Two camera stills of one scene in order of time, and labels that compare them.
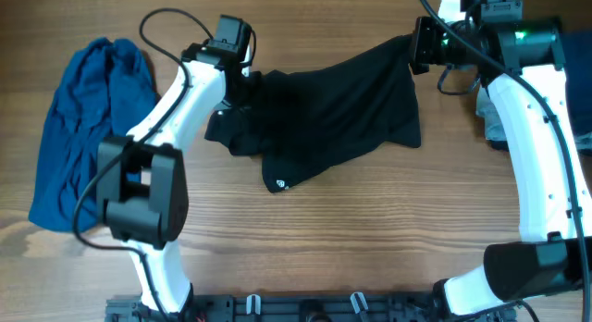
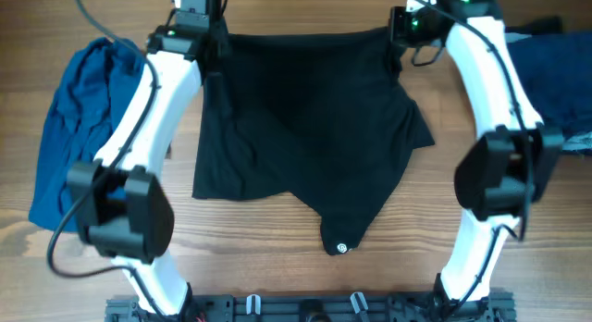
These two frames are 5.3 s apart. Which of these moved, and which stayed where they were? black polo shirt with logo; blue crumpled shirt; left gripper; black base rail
Moved: left gripper; black polo shirt with logo
Stayed: black base rail; blue crumpled shirt
